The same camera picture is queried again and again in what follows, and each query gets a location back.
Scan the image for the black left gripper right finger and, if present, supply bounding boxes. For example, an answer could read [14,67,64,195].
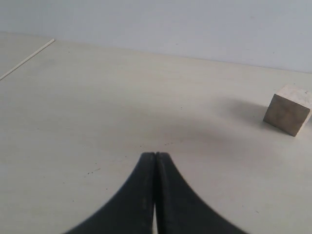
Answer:
[155,152,245,234]

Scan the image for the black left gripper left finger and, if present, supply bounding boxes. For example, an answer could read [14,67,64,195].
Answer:
[67,152,156,234]

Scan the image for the medium-large wooden cube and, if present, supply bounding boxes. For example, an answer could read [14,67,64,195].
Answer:
[263,85,312,137]

